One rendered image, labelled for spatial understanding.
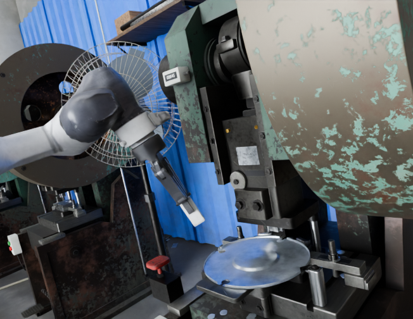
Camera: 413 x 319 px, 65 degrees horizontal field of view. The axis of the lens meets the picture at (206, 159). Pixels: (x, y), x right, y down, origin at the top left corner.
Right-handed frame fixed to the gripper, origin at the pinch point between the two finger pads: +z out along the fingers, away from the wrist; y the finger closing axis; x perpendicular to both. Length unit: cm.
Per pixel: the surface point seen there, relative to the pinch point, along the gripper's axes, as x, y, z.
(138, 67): 3, -79, -48
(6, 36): -164, -450, -250
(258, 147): 22.4, -8.8, -2.5
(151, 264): -24.8, -22.4, 14.4
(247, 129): 22.7, -10.8, -7.8
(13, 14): -139, -463, -276
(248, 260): 4.0, -6.5, 22.1
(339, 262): 24.0, -1.6, 33.4
